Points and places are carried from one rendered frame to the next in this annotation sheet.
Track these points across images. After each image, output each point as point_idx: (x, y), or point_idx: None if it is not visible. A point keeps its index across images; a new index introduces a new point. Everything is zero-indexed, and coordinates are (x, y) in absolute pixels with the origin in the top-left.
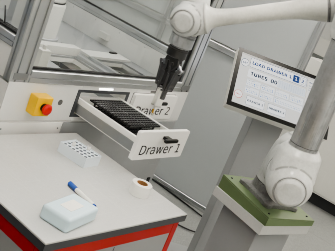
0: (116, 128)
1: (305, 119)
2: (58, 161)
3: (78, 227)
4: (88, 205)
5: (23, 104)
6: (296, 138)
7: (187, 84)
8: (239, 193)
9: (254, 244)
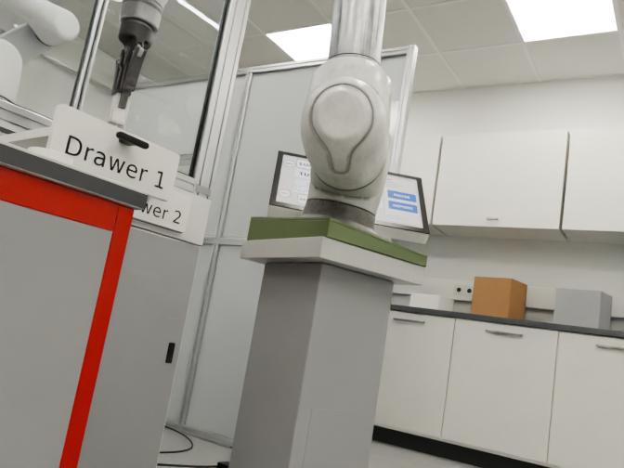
0: (32, 136)
1: (340, 10)
2: None
3: None
4: None
5: None
6: (334, 45)
7: (204, 185)
8: (277, 223)
9: (324, 298)
